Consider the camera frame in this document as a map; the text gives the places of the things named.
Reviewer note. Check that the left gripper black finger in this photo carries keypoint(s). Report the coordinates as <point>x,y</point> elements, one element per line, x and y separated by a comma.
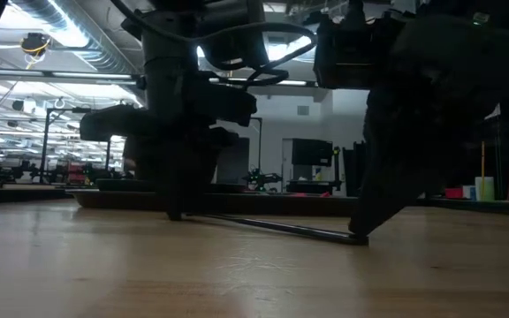
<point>192,172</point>
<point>157,163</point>

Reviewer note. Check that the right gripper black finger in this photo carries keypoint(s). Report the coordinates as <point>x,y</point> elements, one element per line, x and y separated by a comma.
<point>435,150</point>
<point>382,176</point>

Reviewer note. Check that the red cloth napkin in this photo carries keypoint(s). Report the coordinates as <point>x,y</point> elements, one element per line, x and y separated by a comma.
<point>301,194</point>

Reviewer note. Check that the silver metal knife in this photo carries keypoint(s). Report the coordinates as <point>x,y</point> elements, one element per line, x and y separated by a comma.
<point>281,229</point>

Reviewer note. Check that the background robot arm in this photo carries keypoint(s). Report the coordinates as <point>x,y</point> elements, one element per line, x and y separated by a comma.
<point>261,177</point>

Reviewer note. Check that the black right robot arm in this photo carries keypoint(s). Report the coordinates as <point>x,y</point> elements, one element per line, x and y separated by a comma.
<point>502,44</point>

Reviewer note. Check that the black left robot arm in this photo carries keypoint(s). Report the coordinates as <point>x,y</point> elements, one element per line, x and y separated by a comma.
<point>168,44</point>

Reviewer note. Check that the grey upright panel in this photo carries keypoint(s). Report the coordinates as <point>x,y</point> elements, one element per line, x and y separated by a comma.
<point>232,163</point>

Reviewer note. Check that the red storage box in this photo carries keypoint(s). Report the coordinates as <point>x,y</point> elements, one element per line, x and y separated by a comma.
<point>453,193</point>

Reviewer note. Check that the yellow pole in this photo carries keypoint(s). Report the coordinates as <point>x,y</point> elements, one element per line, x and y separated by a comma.
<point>483,159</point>

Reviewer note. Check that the blue storage box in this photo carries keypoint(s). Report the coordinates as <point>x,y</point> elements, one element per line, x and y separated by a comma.
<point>469,193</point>

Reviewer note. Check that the white plastic bucket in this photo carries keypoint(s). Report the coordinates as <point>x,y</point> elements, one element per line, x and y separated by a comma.
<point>485,190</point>

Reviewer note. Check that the background work table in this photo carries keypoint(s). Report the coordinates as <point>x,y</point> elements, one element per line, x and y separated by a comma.
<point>314,184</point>

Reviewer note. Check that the white flag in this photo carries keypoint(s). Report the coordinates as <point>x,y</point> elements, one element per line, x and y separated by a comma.
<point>494,112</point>

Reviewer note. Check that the black metal stand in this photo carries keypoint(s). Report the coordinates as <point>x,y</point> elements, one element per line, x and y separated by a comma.
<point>44,146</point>

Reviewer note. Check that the long ceiling light fixture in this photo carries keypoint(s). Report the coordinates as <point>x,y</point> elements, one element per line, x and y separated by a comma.
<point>60,76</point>

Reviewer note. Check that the black wall screen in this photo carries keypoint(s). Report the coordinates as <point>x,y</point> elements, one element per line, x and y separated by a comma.
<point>312,152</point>

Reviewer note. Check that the grey wall vent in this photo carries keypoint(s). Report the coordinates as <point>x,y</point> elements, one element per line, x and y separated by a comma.
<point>303,110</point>

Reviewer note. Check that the silver ceiling air duct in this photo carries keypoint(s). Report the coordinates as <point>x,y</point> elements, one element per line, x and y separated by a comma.
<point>95,53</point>

